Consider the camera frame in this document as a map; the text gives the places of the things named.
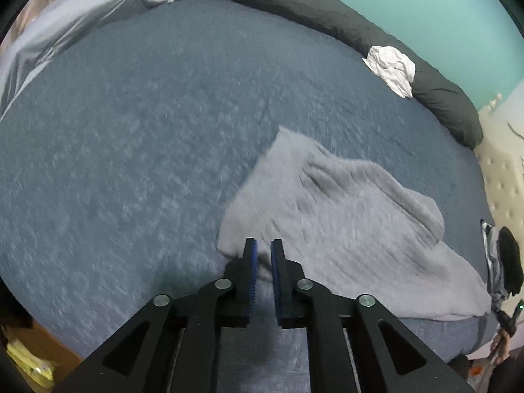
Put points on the dark grey long pillow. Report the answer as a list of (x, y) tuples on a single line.
[(327, 16)]

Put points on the white crumpled cloth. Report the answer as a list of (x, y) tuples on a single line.
[(393, 69)]

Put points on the cream tufted headboard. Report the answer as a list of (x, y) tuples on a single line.
[(503, 172)]

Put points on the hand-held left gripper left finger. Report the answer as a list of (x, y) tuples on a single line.
[(254, 278)]

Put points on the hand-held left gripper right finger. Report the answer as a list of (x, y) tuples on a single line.
[(275, 282)]

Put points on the light grey-blue sheet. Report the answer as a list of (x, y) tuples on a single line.
[(82, 16)]

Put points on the blue patterned bed cover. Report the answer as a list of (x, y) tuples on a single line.
[(123, 151)]

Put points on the black white grey clothes pile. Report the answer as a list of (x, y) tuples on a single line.
[(507, 262)]

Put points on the grey fleece garment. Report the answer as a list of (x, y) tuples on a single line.
[(348, 221)]

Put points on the yellow plastic bag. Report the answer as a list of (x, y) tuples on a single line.
[(28, 360)]

